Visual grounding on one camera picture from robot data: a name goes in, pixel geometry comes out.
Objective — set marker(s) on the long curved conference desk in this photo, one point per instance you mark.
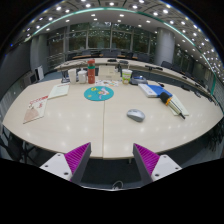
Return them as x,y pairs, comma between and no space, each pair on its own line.
140,66

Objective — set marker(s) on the dark grey conference microphone unit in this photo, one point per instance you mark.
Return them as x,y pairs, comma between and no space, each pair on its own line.
64,79
138,80

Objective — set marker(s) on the blue and white book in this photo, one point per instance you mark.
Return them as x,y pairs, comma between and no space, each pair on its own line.
156,90

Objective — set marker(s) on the tall white paper cup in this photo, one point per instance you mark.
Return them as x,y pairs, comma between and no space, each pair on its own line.
72,76

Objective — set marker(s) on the colourful sticker sheet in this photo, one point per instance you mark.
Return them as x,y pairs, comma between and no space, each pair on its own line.
106,83

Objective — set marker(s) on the green printed paper cup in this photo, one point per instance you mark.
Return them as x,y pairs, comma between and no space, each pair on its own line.
126,77

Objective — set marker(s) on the silver grey computer mouse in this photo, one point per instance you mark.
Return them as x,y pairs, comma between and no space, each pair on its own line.
136,115

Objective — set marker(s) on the group of dark office chairs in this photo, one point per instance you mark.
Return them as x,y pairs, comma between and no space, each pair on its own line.
106,53

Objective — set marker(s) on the red and white magazine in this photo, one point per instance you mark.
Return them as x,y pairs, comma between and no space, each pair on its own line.
35,109

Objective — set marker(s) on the white lidded mug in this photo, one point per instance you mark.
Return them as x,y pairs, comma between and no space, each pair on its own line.
82,77

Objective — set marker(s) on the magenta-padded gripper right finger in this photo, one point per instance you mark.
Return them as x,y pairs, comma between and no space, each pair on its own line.
165,165

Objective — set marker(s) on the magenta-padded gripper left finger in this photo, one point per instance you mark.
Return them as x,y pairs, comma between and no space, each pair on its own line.
53,165

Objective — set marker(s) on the beige cardboard box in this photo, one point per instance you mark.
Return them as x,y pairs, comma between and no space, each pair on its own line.
108,72

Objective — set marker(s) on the red bottle with green band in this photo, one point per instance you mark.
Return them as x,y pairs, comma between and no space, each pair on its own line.
91,73

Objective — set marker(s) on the white paper booklet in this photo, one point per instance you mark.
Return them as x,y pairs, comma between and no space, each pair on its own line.
182,107

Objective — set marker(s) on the round teal printed mouse pad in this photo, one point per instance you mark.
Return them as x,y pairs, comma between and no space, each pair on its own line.
98,93

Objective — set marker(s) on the white upright panel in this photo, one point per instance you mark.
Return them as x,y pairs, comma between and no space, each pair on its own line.
40,72

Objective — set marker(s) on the white printed leaflet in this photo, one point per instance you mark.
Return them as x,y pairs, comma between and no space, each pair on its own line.
59,91

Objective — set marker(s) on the group of ceiling lights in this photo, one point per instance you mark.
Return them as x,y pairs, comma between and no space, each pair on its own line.
88,5

